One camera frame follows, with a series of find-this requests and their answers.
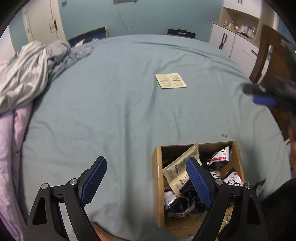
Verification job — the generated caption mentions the brown cardboard box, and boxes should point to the brown cardboard box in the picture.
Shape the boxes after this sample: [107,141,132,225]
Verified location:
[152,141,246,240]

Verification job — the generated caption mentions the small beige snack packet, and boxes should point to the small beige snack packet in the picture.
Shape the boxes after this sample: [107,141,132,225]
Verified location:
[155,73,187,89]

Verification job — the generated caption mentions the person's right hand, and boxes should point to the person's right hand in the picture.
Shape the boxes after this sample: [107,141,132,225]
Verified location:
[288,127,296,174]

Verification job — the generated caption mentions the black packets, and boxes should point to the black packets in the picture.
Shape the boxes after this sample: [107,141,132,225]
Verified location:
[162,142,244,218]

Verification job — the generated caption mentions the grey crumpled blanket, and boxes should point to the grey crumpled blanket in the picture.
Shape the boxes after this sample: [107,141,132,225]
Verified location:
[1,40,92,114]

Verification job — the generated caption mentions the brown wooden chair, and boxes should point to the brown wooden chair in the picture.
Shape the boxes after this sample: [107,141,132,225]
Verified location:
[249,25,291,84]

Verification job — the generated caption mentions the white door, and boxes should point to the white door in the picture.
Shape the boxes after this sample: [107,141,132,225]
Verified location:
[22,0,66,45]

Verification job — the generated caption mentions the white cabinet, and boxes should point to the white cabinet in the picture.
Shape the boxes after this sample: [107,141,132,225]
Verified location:
[208,0,280,77]

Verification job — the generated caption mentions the lilac duvet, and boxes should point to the lilac duvet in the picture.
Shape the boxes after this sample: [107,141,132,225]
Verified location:
[1,103,32,240]

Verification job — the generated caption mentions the black box behind bed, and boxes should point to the black box behind bed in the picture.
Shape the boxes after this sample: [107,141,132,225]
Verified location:
[167,29,196,39]

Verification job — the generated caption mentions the large beige snack packet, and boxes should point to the large beige snack packet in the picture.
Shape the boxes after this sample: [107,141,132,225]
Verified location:
[163,143,202,197]

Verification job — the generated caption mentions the dark blue framed picture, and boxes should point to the dark blue framed picture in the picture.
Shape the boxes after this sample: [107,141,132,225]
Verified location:
[68,27,109,48]

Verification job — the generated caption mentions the grey wall fixture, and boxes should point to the grey wall fixture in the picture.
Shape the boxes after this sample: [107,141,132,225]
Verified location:
[113,0,137,4]

